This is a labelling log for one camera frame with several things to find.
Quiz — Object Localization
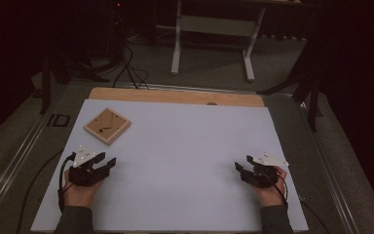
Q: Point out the person's left hand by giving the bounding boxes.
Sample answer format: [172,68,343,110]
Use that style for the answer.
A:
[62,169,103,209]

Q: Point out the black metal stand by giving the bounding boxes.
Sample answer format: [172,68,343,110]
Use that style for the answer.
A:
[256,38,326,133]
[39,45,111,115]

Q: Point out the person's right hand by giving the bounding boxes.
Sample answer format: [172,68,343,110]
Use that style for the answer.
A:
[256,166,288,208]

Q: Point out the white-legged desk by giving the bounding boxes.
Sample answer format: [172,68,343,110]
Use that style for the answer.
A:
[169,0,303,83]

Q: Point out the black floor cable bundle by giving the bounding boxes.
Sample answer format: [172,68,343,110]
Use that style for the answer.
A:
[111,42,151,91]

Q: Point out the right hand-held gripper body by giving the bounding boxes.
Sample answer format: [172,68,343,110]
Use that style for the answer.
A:
[240,151,289,189]

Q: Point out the dark equipment with red light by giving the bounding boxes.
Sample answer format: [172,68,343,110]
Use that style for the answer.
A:
[108,0,128,62]

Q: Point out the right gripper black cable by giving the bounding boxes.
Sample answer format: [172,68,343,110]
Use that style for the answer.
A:
[263,172,289,206]

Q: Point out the black rectangular floor plate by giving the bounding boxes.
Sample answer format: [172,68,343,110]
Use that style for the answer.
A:
[46,113,71,129]

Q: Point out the white table mat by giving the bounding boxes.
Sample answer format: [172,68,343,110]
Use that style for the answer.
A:
[30,98,310,233]

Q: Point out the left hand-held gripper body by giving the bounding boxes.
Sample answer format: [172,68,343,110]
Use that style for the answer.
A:
[68,144,110,187]

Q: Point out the wooden picture frame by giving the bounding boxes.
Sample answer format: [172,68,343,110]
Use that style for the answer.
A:
[83,107,131,146]

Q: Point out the metal floor rail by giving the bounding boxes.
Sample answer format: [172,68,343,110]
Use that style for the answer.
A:
[0,111,53,225]
[123,81,294,98]
[295,102,362,234]

